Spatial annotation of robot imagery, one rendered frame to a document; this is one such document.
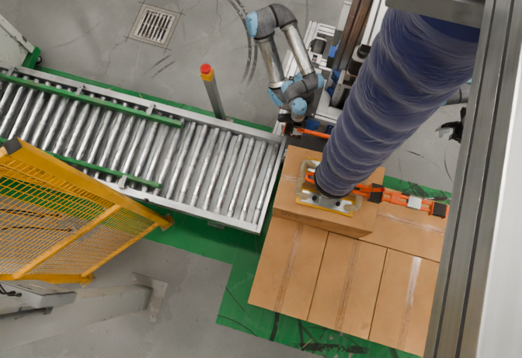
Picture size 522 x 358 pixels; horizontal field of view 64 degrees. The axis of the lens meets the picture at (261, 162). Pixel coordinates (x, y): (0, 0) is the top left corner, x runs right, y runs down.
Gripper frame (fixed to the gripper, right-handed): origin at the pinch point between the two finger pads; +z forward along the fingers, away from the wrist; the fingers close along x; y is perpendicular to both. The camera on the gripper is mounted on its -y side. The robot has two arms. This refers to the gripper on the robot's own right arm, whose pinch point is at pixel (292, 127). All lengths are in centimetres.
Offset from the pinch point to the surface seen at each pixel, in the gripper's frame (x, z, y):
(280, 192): -36.2, 14.0, 2.2
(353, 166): -38, -77, 29
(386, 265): -59, 55, 80
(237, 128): 8, 48, -40
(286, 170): -22.4, 14.0, 2.2
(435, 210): -28, -1, 87
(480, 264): -79, -195, 24
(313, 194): -33.4, 11.5, 21.2
